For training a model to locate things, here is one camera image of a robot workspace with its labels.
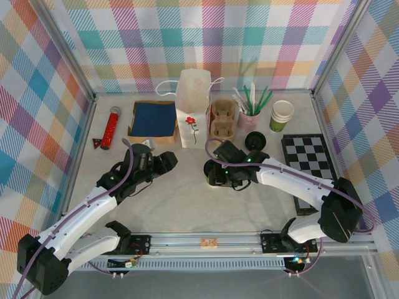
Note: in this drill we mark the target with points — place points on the black plastic cup lid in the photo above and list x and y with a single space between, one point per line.
209 168

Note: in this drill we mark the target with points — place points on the blue paper napkin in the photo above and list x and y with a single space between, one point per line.
152 120

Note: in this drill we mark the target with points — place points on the white flower print paper bag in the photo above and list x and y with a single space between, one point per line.
191 106

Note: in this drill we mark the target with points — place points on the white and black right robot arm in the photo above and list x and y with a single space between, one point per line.
296 183

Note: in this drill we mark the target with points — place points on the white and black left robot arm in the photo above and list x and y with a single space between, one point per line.
78 215

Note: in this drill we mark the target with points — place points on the cardboard napkin box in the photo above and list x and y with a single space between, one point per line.
156 140

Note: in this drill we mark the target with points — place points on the stack of pulp cup carriers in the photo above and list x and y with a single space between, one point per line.
223 120

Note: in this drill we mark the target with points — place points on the small red triangle piece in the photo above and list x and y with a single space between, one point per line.
96 143

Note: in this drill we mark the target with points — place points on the pink metal bucket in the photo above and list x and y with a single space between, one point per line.
247 123

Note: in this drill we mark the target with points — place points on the red glitter toy microphone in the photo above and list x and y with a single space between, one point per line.
109 127

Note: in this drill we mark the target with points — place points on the small orange label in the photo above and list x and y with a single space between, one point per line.
209 243

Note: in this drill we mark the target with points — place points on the stack of green paper cups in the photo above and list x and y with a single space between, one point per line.
280 118

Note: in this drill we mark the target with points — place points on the green plastic straw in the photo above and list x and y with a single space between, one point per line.
262 97
266 101
247 95

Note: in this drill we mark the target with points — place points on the black and white chessboard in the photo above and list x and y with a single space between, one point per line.
311 152

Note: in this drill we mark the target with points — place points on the small controller board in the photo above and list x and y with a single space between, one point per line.
131 264
296 261

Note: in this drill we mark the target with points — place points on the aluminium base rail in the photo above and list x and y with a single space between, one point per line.
187 241

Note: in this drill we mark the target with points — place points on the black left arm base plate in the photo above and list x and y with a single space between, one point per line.
140 244

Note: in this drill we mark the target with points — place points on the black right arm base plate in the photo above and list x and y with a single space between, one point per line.
271 243

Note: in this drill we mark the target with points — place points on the aluminium frame post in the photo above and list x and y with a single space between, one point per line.
67 50
339 46

